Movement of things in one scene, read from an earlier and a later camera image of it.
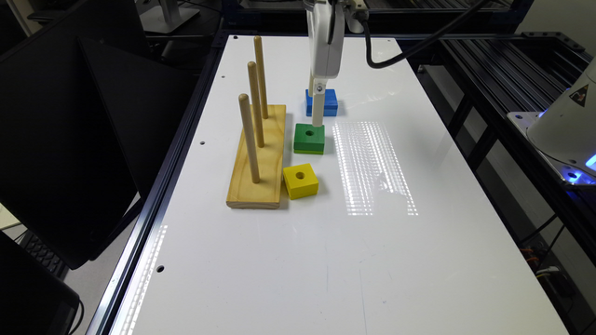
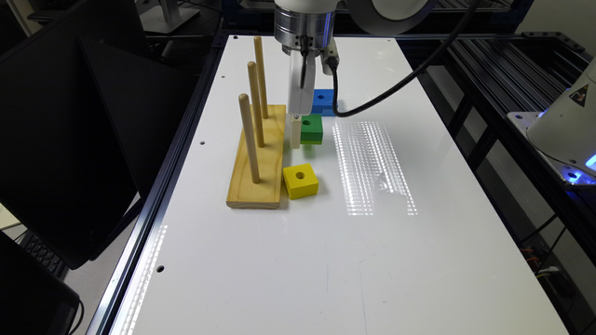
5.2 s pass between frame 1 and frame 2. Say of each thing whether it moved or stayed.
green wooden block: moved
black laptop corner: stayed
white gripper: moved
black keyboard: stayed
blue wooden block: stayed
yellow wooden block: stayed
